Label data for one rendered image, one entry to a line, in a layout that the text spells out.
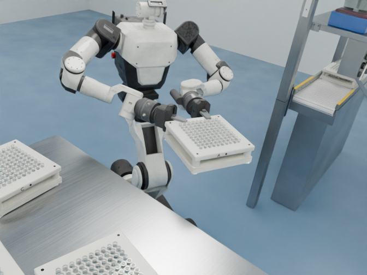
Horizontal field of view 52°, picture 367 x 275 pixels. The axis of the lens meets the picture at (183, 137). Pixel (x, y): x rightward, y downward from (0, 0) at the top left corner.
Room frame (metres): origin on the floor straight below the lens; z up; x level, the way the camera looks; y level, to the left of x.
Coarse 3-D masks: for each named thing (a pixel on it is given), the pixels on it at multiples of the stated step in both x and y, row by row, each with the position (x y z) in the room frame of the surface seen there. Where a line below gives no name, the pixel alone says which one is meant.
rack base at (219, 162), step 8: (168, 136) 1.20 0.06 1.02; (176, 144) 1.16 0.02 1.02; (176, 152) 1.13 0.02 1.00; (184, 152) 1.11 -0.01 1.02; (184, 160) 1.08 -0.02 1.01; (200, 160) 1.08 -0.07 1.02; (208, 160) 1.08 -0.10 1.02; (216, 160) 1.09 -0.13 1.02; (224, 160) 1.10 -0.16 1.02; (232, 160) 1.11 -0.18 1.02; (240, 160) 1.12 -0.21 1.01; (248, 160) 1.14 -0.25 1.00; (192, 168) 1.03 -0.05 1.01; (200, 168) 1.04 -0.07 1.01; (208, 168) 1.05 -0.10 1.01; (216, 168) 1.07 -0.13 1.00
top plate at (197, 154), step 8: (192, 120) 1.27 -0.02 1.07; (224, 120) 1.31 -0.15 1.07; (168, 128) 1.20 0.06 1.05; (176, 128) 1.19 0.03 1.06; (232, 128) 1.26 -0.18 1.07; (176, 136) 1.14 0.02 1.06; (184, 136) 1.14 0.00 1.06; (240, 136) 1.20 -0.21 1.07; (184, 144) 1.09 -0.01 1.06; (192, 144) 1.10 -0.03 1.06; (200, 144) 1.11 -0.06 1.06; (224, 144) 1.13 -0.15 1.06; (232, 144) 1.14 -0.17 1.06; (240, 144) 1.15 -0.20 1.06; (248, 144) 1.16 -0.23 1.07; (192, 152) 1.05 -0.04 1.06; (200, 152) 1.06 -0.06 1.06; (208, 152) 1.06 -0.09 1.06; (216, 152) 1.07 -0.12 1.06; (224, 152) 1.08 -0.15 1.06; (232, 152) 1.10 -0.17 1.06; (240, 152) 1.12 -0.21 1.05
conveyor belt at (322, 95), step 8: (320, 80) 2.50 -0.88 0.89; (304, 88) 2.30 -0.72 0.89; (312, 88) 2.32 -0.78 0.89; (320, 88) 2.34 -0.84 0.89; (328, 88) 2.36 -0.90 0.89; (336, 88) 2.39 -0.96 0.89; (344, 88) 2.41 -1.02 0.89; (296, 96) 2.16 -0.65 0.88; (304, 96) 2.16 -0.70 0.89; (312, 96) 2.18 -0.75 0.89; (320, 96) 2.20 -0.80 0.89; (328, 96) 2.23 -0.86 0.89; (336, 96) 2.25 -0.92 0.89; (344, 96) 2.27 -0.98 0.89; (304, 104) 2.12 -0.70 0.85; (312, 104) 2.09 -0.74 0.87; (320, 104) 2.08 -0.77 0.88; (328, 104) 2.09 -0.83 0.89; (328, 112) 2.03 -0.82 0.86
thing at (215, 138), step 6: (186, 126) 1.20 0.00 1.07; (192, 126) 1.21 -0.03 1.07; (198, 126) 1.22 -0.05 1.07; (204, 126) 1.23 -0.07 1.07; (210, 126) 1.23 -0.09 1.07; (216, 126) 1.24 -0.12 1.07; (192, 132) 1.17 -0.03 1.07; (198, 132) 1.17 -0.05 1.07; (204, 132) 1.19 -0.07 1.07; (210, 132) 1.20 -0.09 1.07; (216, 132) 1.19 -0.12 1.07; (222, 132) 1.21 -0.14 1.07; (228, 132) 1.20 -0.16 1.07; (198, 138) 1.13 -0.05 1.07; (204, 138) 1.14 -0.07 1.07; (210, 138) 1.14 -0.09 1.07; (216, 138) 1.15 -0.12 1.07; (222, 138) 1.15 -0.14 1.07; (228, 138) 1.17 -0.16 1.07
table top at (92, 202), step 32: (64, 160) 1.14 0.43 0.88; (96, 160) 1.18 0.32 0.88; (64, 192) 0.97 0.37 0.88; (96, 192) 0.99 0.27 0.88; (128, 192) 1.02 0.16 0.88; (0, 224) 0.78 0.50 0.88; (32, 224) 0.80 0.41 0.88; (64, 224) 0.82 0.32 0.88; (96, 224) 0.84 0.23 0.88; (128, 224) 0.86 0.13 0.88; (160, 224) 0.89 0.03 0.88; (192, 224) 0.91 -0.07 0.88; (32, 256) 0.69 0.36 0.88; (160, 256) 0.76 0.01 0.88; (192, 256) 0.77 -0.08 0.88; (224, 256) 0.79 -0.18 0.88
